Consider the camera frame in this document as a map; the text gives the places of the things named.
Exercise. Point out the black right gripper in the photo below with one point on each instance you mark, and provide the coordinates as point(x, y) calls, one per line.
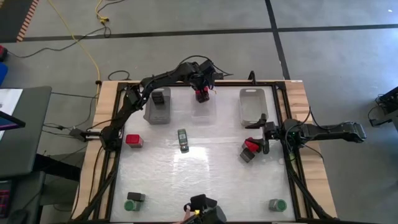
point(272, 132)

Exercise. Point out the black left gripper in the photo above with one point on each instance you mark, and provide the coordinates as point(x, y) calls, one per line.
point(202, 81)

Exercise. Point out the red smoked paprika tin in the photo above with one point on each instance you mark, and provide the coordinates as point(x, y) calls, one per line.
point(202, 96)
point(133, 140)
point(252, 147)

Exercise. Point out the green-lidded herb jar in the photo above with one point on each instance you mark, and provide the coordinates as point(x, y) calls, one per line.
point(183, 138)
point(130, 206)
point(277, 205)

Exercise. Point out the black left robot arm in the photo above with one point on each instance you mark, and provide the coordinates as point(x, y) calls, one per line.
point(124, 115)

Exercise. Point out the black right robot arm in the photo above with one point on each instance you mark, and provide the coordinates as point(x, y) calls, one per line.
point(329, 130)

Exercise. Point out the clear plastic bin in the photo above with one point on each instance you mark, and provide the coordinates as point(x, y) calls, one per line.
point(203, 113)

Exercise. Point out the light grey plastic bin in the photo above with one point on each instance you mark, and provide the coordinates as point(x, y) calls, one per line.
point(253, 107)

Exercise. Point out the black flat bar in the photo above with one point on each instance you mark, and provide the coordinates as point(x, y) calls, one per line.
point(168, 76)

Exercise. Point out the dark grey plastic bin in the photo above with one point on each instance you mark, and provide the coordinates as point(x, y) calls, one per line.
point(158, 115)

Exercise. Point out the black corner clamp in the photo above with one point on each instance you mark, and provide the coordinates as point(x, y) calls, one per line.
point(98, 82)

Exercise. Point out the grey power adapter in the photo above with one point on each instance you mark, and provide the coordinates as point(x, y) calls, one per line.
point(79, 133)

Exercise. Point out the dark grey desk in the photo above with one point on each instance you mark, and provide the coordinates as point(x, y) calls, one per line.
point(31, 140)

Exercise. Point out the white paper sheet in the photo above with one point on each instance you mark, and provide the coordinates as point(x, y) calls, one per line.
point(12, 99)

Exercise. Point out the black tablet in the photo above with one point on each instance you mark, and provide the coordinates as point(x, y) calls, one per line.
point(9, 123)

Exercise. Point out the blue object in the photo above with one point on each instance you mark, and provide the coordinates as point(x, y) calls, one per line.
point(2, 73)

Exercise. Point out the red object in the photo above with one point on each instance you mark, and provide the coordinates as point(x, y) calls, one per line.
point(3, 53)

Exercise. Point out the black mat with striped edge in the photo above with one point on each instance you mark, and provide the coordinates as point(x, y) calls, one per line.
point(12, 18)

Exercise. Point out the dark device with lit keys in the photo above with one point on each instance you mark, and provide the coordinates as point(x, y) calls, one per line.
point(4, 199)

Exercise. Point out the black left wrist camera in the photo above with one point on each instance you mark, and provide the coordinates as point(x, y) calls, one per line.
point(206, 67)

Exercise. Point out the black table frame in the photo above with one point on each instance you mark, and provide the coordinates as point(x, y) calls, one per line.
point(236, 84)

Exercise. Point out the black clamp mount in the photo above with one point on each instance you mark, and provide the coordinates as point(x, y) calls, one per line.
point(252, 76)

